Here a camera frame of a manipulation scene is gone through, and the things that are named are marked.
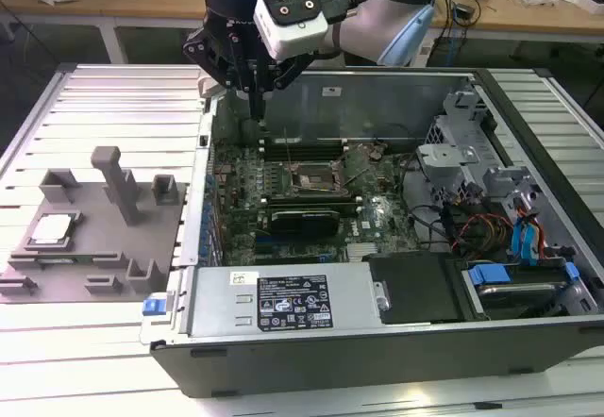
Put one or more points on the green motherboard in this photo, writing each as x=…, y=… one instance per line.
x=236, y=209

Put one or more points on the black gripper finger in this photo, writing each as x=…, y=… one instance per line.
x=292, y=70
x=203, y=56

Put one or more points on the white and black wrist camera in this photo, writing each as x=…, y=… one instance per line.
x=292, y=35

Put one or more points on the hard disk in blue carrier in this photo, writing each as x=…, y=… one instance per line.
x=514, y=294

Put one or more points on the open black PC case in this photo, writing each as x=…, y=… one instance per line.
x=377, y=365

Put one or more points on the silver power supply unit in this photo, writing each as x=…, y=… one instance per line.
x=217, y=304

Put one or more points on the small silver heat sink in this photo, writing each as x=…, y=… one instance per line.
x=361, y=251

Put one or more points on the black graphics card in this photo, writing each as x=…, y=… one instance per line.
x=307, y=221

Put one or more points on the metal drive cage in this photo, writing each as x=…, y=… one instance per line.
x=446, y=155

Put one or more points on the round coin battery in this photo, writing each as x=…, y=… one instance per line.
x=376, y=153

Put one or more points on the white cardboard box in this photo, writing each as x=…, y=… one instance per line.
x=593, y=3

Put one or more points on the CPU socket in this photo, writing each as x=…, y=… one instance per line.
x=309, y=178

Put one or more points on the grey parts rack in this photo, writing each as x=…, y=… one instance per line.
x=94, y=228

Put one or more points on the black power adapter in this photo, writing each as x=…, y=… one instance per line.
x=464, y=13

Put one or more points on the blue case latch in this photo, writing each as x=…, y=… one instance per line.
x=153, y=306

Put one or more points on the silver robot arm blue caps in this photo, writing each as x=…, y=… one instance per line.
x=368, y=30

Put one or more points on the green RAM stick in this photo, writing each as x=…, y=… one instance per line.
x=61, y=260

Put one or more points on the long wooden desk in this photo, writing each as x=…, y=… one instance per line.
x=141, y=4

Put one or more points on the black plastic shroud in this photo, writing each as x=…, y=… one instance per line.
x=415, y=289

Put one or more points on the silver CPU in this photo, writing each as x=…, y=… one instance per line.
x=49, y=230

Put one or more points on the thin metal locking lever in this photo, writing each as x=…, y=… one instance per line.
x=287, y=148

